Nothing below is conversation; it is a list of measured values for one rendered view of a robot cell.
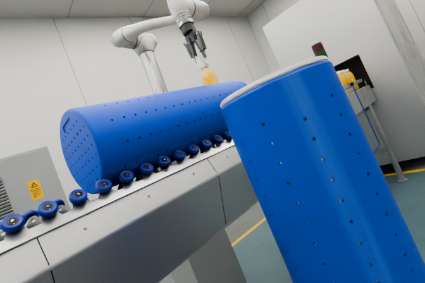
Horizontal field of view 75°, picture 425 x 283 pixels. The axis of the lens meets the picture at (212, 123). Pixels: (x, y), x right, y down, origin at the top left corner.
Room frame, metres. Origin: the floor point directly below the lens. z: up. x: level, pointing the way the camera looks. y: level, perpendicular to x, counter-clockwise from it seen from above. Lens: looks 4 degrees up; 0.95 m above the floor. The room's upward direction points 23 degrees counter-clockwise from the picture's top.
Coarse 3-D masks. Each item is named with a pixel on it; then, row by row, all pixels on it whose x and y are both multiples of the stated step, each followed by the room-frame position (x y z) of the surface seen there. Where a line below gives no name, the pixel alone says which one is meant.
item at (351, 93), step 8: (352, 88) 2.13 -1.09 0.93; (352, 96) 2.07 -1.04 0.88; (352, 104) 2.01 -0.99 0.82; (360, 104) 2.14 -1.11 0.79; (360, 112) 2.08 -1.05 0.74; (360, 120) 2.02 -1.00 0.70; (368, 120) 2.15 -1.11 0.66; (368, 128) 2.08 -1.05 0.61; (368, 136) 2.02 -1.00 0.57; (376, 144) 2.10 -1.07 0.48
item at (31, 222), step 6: (138, 180) 1.10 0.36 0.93; (120, 186) 1.04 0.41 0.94; (96, 198) 0.98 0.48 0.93; (60, 210) 0.87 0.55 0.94; (66, 210) 0.90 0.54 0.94; (36, 216) 0.82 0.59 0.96; (30, 222) 0.82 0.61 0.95; (36, 222) 0.83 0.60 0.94; (0, 234) 0.76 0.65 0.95; (0, 240) 0.77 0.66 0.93
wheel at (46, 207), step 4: (48, 200) 0.70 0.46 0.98; (40, 204) 0.69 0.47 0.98; (44, 204) 0.69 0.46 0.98; (48, 204) 0.69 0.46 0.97; (52, 204) 0.70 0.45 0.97; (56, 204) 0.70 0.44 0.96; (40, 208) 0.68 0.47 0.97; (44, 208) 0.68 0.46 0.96; (48, 208) 0.68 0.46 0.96; (52, 208) 0.69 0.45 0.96; (56, 208) 0.69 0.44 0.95; (40, 212) 0.67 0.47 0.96; (44, 212) 0.67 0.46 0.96; (48, 212) 0.67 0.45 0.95; (52, 212) 0.68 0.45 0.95; (56, 212) 0.69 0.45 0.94; (40, 216) 0.68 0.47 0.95; (44, 216) 0.67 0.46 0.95; (48, 216) 0.68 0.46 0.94
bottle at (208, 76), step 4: (204, 68) 1.42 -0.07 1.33; (208, 68) 1.42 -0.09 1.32; (204, 72) 1.41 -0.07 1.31; (208, 72) 1.41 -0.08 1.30; (212, 72) 1.42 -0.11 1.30; (204, 76) 1.41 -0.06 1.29; (208, 76) 1.40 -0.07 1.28; (212, 76) 1.41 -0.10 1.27; (204, 80) 1.41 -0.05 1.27; (208, 80) 1.40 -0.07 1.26; (212, 80) 1.40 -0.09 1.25; (216, 80) 1.42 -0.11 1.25; (204, 84) 1.43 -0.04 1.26; (208, 84) 1.41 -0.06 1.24
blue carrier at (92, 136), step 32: (160, 96) 1.05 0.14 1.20; (192, 96) 1.13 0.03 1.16; (224, 96) 1.25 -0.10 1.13; (64, 128) 0.91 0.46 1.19; (96, 128) 0.79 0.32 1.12; (128, 128) 0.86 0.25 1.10; (160, 128) 0.95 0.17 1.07; (192, 128) 1.06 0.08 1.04; (224, 128) 1.23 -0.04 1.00; (96, 160) 0.81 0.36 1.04; (128, 160) 0.86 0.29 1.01; (96, 192) 0.87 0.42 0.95
